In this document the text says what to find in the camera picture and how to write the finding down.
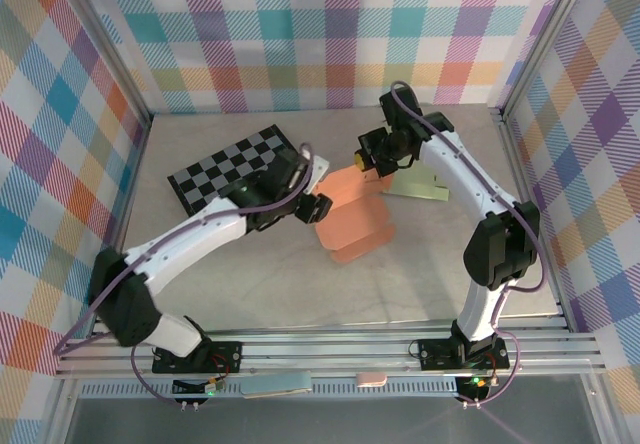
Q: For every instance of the light green paper box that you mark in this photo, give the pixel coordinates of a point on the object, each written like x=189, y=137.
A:
x=415, y=184

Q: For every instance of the orange paper box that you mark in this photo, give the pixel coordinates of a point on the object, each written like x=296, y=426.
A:
x=350, y=224

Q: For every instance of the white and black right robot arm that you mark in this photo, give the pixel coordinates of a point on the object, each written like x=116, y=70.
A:
x=462, y=169

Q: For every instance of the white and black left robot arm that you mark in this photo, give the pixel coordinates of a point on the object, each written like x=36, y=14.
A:
x=200, y=229

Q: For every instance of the black and grey checkerboard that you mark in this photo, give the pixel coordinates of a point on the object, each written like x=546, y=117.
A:
x=225, y=164

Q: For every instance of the grey-blue flat strip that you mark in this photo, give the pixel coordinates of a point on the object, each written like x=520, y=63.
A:
x=275, y=384

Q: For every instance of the small pink flat piece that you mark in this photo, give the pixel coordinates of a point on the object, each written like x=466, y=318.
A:
x=371, y=379

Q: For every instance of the small black control board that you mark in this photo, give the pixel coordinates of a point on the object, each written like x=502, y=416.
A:
x=195, y=388
x=475, y=384

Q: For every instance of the aluminium side rail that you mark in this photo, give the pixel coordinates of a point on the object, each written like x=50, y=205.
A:
x=517, y=164

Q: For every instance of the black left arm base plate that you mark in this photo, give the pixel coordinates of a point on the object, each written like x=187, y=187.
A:
x=225, y=356

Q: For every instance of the aluminium frame rail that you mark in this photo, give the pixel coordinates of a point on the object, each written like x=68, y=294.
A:
x=325, y=351

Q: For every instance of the aluminium frame post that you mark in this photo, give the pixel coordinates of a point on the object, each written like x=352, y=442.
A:
x=545, y=39
x=106, y=39

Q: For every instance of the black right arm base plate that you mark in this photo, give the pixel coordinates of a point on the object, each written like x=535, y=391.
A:
x=435, y=354

